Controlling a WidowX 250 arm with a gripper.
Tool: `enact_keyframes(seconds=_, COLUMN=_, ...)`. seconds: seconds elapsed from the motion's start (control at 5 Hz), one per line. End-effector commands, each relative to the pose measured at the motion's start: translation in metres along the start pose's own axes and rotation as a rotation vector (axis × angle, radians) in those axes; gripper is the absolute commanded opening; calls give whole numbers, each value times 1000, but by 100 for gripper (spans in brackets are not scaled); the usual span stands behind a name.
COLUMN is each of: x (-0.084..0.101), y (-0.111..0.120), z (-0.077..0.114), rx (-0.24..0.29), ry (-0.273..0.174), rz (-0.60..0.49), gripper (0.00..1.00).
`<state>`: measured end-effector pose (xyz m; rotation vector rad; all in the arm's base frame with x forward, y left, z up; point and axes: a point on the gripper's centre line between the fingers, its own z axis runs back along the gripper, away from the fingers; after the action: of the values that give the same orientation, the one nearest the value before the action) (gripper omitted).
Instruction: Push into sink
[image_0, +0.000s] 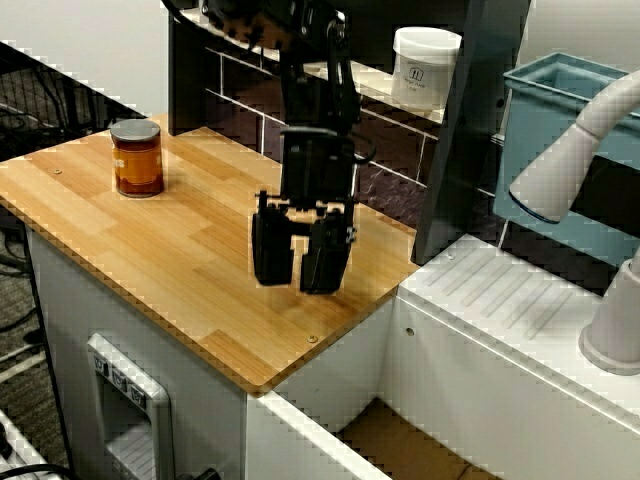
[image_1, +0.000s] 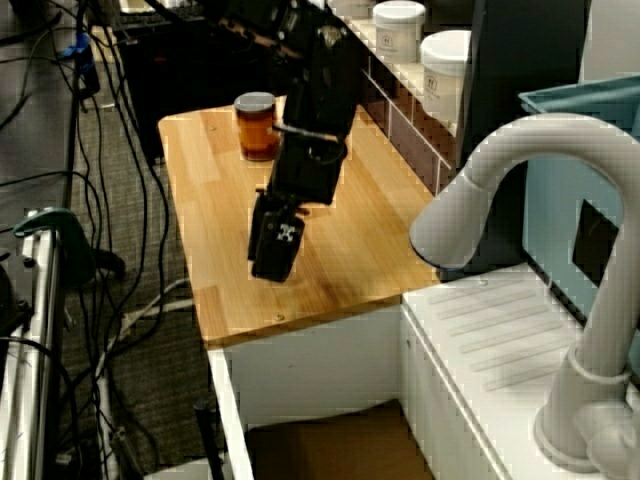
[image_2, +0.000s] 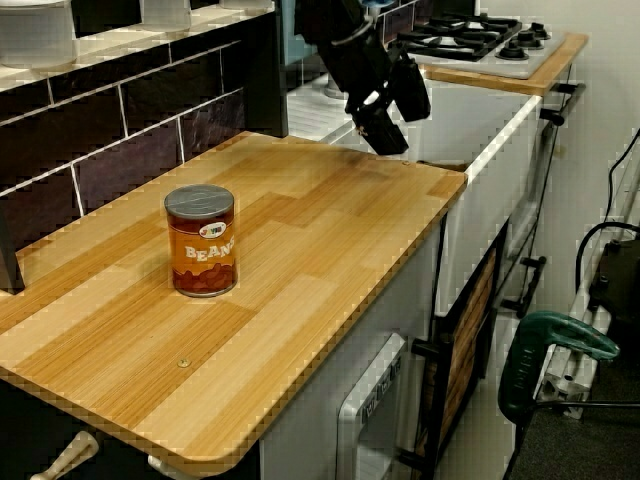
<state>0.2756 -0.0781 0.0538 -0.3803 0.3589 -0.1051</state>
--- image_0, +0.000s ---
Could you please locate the orange can with grey lid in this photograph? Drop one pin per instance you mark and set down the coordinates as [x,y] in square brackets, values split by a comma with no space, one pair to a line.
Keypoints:
[137,165]

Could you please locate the white curved toy faucet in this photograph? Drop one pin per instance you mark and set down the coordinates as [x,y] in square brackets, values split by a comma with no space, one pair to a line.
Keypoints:
[550,170]

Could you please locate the brown cardboard sheet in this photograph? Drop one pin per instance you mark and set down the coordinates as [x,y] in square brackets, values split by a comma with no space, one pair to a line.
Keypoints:
[410,445]

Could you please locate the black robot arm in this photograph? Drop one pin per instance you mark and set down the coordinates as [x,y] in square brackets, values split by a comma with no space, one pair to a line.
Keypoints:
[310,65]

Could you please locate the white toy kitchen cabinet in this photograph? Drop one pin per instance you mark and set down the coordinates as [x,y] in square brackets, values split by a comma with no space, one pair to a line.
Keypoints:
[450,350]

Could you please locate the wooden countertop board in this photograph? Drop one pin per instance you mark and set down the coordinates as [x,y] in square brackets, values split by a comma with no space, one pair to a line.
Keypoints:
[175,240]

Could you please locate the teal plastic bin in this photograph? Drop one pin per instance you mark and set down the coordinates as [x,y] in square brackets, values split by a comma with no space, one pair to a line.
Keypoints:
[540,100]

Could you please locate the dark upright panel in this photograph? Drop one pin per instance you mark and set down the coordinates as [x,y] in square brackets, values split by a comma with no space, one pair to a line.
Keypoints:
[460,150]

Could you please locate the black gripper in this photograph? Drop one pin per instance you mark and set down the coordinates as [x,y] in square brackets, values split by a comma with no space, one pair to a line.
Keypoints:
[315,165]

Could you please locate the white lidded jar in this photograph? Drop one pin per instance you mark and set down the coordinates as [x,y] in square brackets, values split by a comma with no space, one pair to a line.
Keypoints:
[425,65]

